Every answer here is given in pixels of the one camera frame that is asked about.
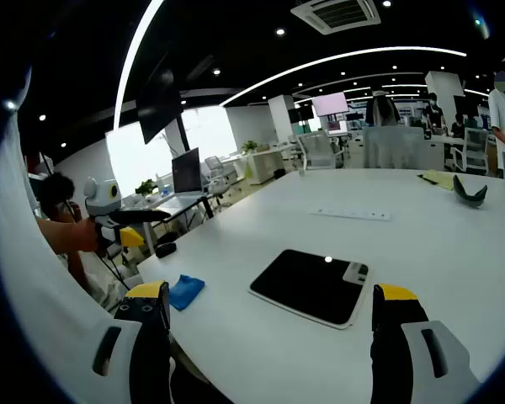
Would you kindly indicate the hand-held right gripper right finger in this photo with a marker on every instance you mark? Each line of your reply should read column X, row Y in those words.
column 389, row 357

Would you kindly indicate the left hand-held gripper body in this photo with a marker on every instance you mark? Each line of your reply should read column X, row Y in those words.
column 103, row 198

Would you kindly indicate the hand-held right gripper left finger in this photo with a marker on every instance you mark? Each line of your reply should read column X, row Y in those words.
column 147, row 357

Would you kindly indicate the blue cleaning cloth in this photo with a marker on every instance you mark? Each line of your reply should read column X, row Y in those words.
column 186, row 292

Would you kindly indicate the yellow cloth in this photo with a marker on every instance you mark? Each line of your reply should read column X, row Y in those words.
column 439, row 179

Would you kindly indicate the person's left hand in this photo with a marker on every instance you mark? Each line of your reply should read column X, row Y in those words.
column 83, row 237

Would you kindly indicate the green potted plant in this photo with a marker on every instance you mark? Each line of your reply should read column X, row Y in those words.
column 249, row 146
column 145, row 187

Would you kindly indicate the black computer mouse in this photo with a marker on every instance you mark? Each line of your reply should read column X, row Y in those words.
column 165, row 249

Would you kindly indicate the grey laptop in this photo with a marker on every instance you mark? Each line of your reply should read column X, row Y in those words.
column 186, row 170

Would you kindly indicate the white mesh office chair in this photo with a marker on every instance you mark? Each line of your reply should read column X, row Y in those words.
column 216, row 172
column 471, row 149
column 317, row 151

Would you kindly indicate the black hanging monitor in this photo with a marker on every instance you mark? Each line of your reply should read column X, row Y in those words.
column 157, row 109

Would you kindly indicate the person's white shirt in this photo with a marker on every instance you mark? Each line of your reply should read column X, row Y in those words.
column 33, row 294

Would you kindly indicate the white low cabinet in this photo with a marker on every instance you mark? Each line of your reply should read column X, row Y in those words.
column 265, row 164

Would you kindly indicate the white ceiling light strip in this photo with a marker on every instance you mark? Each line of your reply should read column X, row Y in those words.
column 345, row 58
column 126, row 59

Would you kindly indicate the white table socket panel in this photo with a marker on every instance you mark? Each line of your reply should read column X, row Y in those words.
column 349, row 213

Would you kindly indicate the dark curved headband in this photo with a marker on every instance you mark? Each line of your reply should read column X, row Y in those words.
column 467, row 198

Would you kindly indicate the grey desk partition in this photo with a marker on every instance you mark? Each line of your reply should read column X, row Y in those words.
column 393, row 147

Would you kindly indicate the pink display screen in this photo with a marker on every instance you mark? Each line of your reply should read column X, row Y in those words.
column 330, row 103

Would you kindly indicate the dark jacket on stand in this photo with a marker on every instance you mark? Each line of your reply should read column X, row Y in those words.
column 382, row 110

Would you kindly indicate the ceiling air conditioner vent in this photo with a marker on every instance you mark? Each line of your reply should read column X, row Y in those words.
column 336, row 14

